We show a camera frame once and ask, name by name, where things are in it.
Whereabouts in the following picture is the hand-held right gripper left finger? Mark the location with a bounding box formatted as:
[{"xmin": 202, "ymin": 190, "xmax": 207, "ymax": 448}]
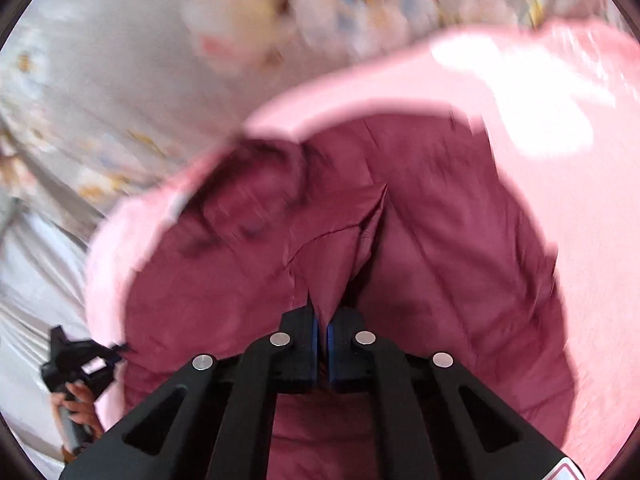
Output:
[{"xmin": 60, "ymin": 306, "xmax": 321, "ymax": 480}]

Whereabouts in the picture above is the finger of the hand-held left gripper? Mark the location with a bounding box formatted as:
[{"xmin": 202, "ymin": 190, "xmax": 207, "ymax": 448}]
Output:
[
  {"xmin": 49, "ymin": 326, "xmax": 127, "ymax": 362},
  {"xmin": 80, "ymin": 359, "xmax": 120, "ymax": 402}
]

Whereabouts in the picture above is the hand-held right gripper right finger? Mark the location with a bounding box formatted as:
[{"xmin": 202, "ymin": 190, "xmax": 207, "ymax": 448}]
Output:
[{"xmin": 327, "ymin": 307, "xmax": 587, "ymax": 480}]

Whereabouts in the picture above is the person's left hand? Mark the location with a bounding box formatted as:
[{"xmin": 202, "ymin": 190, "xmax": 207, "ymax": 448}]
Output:
[{"xmin": 50, "ymin": 381, "xmax": 105, "ymax": 442}]

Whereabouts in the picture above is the maroon down jacket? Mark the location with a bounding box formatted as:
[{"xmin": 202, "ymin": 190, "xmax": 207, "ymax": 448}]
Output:
[{"xmin": 120, "ymin": 112, "xmax": 576, "ymax": 480}]

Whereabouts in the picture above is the pink printed blanket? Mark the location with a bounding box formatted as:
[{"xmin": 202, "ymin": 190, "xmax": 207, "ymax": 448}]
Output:
[{"xmin": 85, "ymin": 17, "xmax": 640, "ymax": 480}]

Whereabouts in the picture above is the floral bed quilt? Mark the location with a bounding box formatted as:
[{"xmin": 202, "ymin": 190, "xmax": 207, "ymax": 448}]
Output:
[{"xmin": 0, "ymin": 0, "xmax": 626, "ymax": 221}]

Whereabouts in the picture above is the grey satin bedsheet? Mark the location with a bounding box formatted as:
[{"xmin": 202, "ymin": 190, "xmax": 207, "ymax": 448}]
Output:
[{"xmin": 0, "ymin": 200, "xmax": 126, "ymax": 476}]

